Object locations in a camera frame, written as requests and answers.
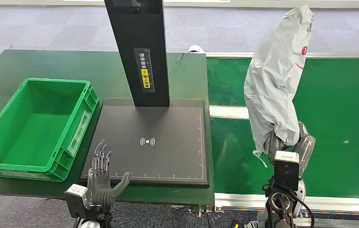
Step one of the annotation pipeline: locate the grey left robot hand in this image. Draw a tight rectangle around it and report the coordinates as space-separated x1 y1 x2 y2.
87 140 132 206

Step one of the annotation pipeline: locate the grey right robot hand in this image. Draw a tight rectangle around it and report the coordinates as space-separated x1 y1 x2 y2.
262 121 316 177

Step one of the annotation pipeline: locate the grey plastic mailer package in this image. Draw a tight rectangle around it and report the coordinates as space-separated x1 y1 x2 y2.
243 5 314 168

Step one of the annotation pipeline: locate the green conveyor belt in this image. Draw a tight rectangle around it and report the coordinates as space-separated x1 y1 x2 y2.
206 57 359 200

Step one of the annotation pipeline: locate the black inbound scanner machine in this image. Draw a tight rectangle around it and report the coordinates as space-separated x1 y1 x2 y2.
80 0 210 189

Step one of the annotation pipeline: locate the green plastic crate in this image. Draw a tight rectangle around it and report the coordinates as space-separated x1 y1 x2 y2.
0 77 99 183

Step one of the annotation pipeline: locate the black yellow ruler label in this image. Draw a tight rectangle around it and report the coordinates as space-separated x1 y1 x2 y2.
134 47 155 94

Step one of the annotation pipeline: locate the white rounded object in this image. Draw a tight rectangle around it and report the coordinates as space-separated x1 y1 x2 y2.
187 45 205 55

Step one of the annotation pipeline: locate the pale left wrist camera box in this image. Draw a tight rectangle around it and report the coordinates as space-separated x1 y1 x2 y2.
64 183 89 219

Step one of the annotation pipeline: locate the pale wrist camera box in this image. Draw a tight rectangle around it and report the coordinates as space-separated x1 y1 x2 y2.
64 183 89 219
273 150 300 191

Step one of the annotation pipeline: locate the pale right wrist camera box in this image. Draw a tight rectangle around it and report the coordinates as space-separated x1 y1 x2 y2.
273 150 300 191

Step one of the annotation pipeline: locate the aluminium conveyor frame rail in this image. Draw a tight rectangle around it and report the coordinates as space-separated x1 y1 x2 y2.
213 192 359 221
205 52 359 60

